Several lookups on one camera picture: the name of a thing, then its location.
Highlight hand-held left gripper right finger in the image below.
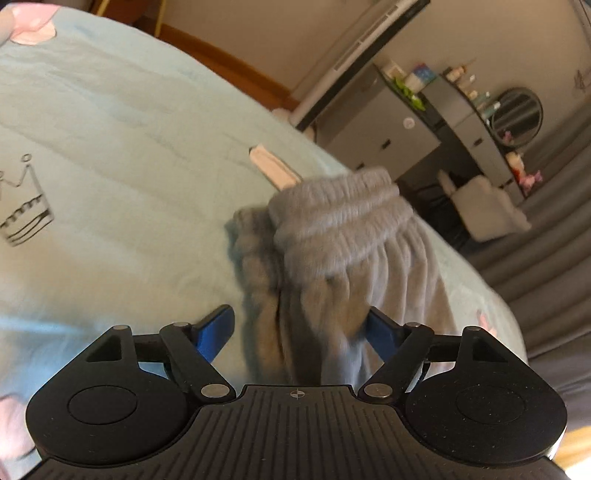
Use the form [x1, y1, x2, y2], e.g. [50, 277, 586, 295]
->
[358, 305, 505, 401]

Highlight row of cosmetic bottles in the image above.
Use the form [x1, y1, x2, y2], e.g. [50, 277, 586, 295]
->
[442, 65, 502, 117]

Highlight light blue printed blanket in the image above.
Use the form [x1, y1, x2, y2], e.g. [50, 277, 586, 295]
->
[0, 0, 529, 480]

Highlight grey vanity desk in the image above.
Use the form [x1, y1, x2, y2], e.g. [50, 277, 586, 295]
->
[420, 76, 528, 200]

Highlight grey curtain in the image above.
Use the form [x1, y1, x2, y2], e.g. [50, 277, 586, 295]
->
[462, 92, 591, 361]

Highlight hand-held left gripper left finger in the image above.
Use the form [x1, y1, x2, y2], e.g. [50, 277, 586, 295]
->
[85, 304, 239, 401]

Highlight wooden bed frame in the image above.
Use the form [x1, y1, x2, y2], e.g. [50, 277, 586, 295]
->
[154, 25, 302, 112]

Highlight round mirror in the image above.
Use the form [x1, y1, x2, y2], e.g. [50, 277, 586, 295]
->
[489, 88, 544, 149]

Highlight grey sweat pants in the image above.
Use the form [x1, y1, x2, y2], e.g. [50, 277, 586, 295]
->
[225, 144, 462, 388]

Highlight grey cabinet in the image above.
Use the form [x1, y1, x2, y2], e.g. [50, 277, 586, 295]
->
[316, 65, 441, 182]

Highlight blue white packet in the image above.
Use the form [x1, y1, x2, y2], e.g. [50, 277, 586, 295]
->
[406, 64, 437, 89]

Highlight white standing air conditioner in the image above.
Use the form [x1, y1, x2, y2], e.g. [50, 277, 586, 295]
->
[291, 0, 432, 132]

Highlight plush toy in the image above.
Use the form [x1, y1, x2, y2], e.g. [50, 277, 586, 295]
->
[505, 150, 544, 193]

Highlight white chair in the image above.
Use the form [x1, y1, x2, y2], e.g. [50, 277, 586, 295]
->
[436, 168, 533, 243]

